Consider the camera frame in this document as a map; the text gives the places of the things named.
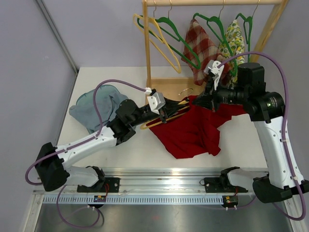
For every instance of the wooden clothes rack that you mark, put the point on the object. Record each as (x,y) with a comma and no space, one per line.
(171,87)

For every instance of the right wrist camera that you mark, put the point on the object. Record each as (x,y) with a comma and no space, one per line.
(214,69)

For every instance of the aluminium mounting rail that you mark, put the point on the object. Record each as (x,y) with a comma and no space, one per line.
(153,186)

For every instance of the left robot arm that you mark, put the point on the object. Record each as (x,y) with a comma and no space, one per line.
(56,164)

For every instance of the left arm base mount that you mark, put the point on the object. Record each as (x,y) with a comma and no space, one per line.
(111,185)

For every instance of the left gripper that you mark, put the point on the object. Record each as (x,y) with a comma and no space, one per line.
(170,108)

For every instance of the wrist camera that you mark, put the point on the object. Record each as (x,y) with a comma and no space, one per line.
(156,102)
(214,69)

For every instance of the aluminium corner post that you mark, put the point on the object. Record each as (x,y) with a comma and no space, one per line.
(55,32)

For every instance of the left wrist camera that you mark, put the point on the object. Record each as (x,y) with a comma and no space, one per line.
(156,102)

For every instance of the yellow hanger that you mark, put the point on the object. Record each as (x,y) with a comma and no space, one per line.
(154,121)
(149,26)

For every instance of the lemon print skirt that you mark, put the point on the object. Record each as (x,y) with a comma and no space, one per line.
(235,41)

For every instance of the light blue denim skirt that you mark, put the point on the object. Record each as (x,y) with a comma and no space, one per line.
(86,114)

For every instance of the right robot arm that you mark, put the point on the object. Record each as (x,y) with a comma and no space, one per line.
(266,111)

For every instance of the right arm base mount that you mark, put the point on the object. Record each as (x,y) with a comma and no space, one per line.
(211,184)

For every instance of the red pleated skirt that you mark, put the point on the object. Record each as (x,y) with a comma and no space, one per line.
(196,132)

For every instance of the red plaid skirt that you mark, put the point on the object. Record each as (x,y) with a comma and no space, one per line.
(201,50)

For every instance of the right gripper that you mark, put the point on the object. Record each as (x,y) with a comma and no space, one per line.
(210,99)

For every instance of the teal plastic basin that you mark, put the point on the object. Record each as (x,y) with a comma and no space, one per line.
(101,93)

